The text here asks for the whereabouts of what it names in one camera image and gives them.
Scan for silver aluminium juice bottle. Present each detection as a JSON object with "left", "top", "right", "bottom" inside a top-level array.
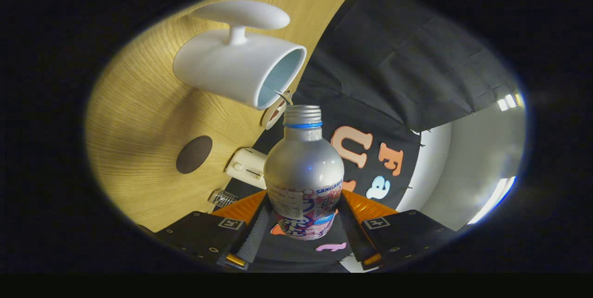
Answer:
[{"left": 263, "top": 105, "right": 345, "bottom": 241}]

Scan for white toaster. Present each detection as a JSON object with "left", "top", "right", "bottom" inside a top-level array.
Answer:
[{"left": 226, "top": 148, "right": 268, "bottom": 190}]

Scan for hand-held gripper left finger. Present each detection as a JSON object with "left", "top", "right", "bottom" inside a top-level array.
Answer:
[{"left": 155, "top": 190, "right": 271, "bottom": 271}]

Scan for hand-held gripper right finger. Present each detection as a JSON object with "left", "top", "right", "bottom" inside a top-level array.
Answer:
[{"left": 341, "top": 189, "right": 457, "bottom": 271}]

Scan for wire mesh holder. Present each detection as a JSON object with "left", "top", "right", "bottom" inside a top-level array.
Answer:
[{"left": 207, "top": 189, "right": 240, "bottom": 209}]

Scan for white cup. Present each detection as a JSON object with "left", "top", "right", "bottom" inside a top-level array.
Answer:
[{"left": 173, "top": 0, "right": 307, "bottom": 110}]

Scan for wide ceiling light panel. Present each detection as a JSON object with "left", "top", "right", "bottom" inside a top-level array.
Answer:
[{"left": 467, "top": 176, "right": 517, "bottom": 226}]

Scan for wooden table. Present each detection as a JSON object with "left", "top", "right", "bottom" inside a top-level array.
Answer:
[{"left": 85, "top": 0, "right": 350, "bottom": 233}]

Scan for narrow ceiling light panel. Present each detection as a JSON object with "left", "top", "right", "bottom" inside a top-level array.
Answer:
[{"left": 496, "top": 93, "right": 524, "bottom": 112}]

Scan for white oval plate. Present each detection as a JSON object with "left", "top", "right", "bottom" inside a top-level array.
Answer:
[{"left": 260, "top": 91, "right": 294, "bottom": 131}]

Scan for dark round coaster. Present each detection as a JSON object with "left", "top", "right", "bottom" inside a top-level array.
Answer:
[{"left": 176, "top": 135, "right": 213, "bottom": 174}]

